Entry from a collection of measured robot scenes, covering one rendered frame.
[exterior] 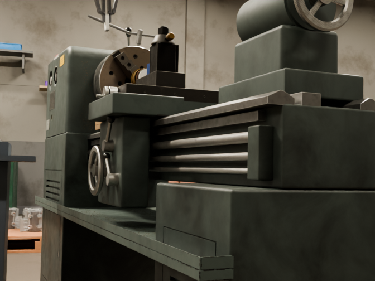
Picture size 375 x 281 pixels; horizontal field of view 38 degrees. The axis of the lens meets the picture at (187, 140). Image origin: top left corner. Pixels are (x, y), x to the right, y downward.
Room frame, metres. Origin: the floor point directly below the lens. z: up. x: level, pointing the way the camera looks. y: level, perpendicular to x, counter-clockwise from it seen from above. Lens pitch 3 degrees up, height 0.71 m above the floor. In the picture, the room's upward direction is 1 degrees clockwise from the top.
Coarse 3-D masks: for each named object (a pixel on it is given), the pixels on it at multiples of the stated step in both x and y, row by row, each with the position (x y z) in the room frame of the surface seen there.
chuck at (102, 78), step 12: (132, 48) 2.30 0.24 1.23; (144, 48) 2.32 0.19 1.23; (108, 60) 2.26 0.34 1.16; (132, 60) 2.30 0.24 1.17; (144, 60) 2.32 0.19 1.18; (96, 72) 2.32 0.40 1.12; (108, 72) 2.26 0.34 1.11; (120, 72) 2.28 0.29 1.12; (96, 84) 2.30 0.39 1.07; (108, 84) 2.26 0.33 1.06; (120, 84) 2.29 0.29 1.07
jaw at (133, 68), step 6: (114, 54) 2.27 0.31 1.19; (120, 54) 2.24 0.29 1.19; (120, 60) 2.24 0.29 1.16; (126, 60) 2.25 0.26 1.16; (120, 66) 2.27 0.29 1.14; (126, 66) 2.23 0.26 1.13; (132, 66) 2.24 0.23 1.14; (126, 72) 2.26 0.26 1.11; (132, 72) 2.22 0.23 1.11; (126, 78) 2.31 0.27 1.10
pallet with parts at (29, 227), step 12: (12, 216) 5.05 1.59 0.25; (24, 216) 5.11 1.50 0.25; (36, 216) 4.86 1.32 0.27; (12, 228) 5.06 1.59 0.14; (24, 228) 4.87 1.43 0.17; (36, 228) 4.87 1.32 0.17; (12, 240) 5.15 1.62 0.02; (24, 240) 5.18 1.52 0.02; (36, 240) 4.64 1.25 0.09; (12, 252) 4.53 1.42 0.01; (24, 252) 4.56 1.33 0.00; (36, 252) 4.59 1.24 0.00
